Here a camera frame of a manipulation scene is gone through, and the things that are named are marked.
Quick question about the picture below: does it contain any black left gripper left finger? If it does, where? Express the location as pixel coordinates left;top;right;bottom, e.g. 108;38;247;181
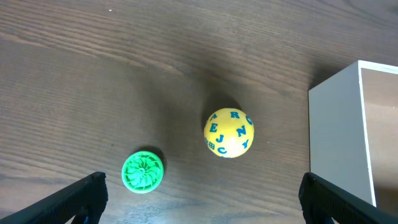
1;172;108;224

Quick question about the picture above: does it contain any green spinning top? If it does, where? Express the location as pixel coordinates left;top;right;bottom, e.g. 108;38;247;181
121;151;164;194

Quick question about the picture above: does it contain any yellow letter ball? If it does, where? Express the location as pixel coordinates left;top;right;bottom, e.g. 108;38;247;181
203;108;254;159

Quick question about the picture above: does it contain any white cardboard box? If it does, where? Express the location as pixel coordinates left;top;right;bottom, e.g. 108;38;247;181
308;60;397;213

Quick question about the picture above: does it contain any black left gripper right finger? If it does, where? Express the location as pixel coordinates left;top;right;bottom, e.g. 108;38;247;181
298;172;397;224

